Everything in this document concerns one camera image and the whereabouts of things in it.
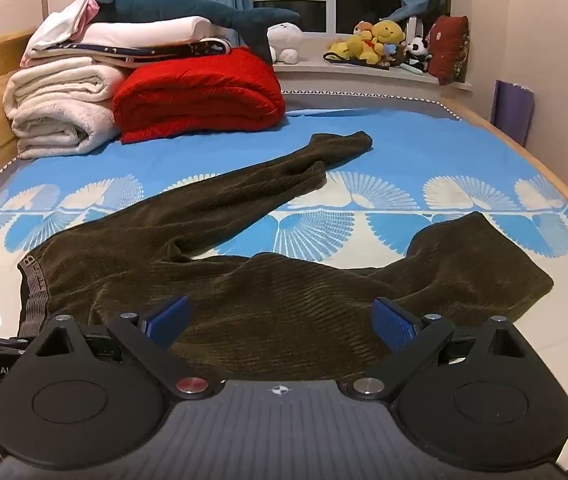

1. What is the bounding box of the white seal plush toy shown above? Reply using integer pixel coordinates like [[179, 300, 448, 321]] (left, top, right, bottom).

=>
[[266, 22, 301, 65]]

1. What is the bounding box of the yellow bear plush toy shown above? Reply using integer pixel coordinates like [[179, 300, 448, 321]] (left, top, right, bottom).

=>
[[370, 19, 408, 66]]

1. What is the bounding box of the panda plush toy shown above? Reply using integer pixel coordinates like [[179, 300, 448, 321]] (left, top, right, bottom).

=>
[[406, 37, 433, 72]]

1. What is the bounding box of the yellow duck plush toy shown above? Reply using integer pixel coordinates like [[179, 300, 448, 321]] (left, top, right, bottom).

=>
[[327, 37, 367, 62]]

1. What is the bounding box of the white pink folded cloth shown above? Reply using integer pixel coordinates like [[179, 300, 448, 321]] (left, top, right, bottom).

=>
[[19, 0, 101, 68]]

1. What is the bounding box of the red folded blanket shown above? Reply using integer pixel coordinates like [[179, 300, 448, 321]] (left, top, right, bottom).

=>
[[112, 46, 286, 145]]

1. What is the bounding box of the orange bear plush toy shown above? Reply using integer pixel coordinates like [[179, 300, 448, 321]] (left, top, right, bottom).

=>
[[351, 21, 378, 45]]

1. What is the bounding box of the red cushion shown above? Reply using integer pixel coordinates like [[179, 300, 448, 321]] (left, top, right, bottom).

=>
[[426, 15, 471, 86]]

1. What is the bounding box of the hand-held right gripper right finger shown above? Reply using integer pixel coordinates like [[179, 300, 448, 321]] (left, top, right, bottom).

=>
[[339, 297, 532, 403]]

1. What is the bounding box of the navy patterned folded quilt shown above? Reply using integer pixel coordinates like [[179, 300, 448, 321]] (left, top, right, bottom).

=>
[[28, 36, 236, 69]]

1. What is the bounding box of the olive knitted garment striped waistband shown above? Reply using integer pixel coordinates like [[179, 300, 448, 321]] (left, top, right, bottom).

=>
[[16, 131, 555, 383]]

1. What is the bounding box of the blue shark plush toy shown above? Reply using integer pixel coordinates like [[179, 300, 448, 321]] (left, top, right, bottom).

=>
[[91, 0, 301, 66]]

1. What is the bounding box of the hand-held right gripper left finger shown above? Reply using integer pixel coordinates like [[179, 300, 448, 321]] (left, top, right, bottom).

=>
[[26, 295, 225, 401]]

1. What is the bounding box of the white fluffy folded blanket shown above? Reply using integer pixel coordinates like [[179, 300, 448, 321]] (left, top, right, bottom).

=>
[[3, 57, 127, 160]]

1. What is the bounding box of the blue white patterned bed sheet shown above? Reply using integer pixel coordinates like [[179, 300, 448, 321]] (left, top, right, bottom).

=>
[[0, 107, 568, 467]]

